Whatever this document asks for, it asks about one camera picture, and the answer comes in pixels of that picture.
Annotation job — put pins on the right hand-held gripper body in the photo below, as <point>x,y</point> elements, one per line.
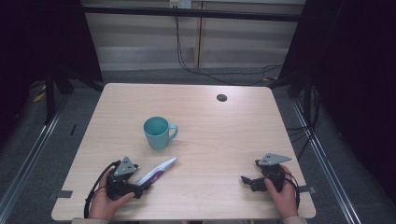
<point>274,174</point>

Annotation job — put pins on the grey tape strip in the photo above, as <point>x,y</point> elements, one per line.
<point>306,189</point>
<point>63,194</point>

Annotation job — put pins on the white wall socket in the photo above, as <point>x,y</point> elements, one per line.
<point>180,3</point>

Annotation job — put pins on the white and purple tube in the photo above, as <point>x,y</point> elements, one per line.
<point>158,171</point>

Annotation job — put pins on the metal floor rail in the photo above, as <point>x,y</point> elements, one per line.
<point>327,165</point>
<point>28,161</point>

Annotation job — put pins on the yellow floor tape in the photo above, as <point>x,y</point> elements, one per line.
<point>39,97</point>

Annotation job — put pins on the person's left hand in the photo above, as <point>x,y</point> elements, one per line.
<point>102,203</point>

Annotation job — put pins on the dark round table grommet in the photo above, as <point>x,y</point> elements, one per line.
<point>222,98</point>

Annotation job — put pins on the black horizontal bar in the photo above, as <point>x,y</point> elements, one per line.
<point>193,13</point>

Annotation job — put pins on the black stand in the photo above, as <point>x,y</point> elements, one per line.
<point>306,99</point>
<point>49,96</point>

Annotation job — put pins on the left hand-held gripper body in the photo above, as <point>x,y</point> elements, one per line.
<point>120,182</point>

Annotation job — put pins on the person's right hand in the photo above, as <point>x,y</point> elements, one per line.
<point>286,199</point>

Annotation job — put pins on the teal mug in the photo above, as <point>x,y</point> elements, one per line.
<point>158,133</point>

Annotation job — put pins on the dark curtain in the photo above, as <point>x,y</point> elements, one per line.
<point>40,40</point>
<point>351,77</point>

